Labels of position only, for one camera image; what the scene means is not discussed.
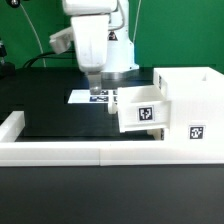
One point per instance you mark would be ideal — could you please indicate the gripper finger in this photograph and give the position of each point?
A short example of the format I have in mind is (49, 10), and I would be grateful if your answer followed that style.
(95, 83)

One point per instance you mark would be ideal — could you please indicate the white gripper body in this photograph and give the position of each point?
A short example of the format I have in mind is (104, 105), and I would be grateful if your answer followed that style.
(89, 32)

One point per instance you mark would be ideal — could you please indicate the white drawer tray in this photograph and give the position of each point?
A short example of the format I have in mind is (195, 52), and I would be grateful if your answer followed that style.
(158, 134)
(140, 108)

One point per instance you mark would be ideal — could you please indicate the white drawer cabinet box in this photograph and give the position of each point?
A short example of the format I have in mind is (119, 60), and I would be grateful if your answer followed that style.
(197, 103)

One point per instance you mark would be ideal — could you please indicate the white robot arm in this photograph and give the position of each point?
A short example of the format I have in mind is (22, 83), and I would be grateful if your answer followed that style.
(120, 49)

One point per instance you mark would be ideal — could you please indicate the white marker tag sheet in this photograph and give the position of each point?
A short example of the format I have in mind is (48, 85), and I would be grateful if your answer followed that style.
(84, 96)

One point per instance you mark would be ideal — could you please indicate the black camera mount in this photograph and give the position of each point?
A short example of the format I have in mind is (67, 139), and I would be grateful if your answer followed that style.
(6, 68)

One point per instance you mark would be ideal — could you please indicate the white U-shaped border frame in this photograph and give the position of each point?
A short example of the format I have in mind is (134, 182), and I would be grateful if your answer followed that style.
(101, 153)

